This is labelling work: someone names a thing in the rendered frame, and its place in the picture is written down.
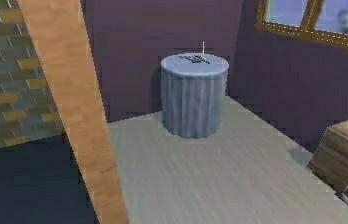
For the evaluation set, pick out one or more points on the round table with blue cloth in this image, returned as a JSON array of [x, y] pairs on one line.
[[192, 100]]

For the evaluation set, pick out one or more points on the wooden framed window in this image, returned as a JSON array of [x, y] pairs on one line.
[[310, 20]]

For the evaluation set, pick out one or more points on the brown wooden cabinet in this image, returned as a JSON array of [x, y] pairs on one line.
[[343, 156]]

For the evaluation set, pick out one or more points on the small dark item with stick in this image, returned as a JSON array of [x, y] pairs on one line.
[[197, 59]]

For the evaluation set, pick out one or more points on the light wooden door frame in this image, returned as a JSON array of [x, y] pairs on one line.
[[72, 100]]

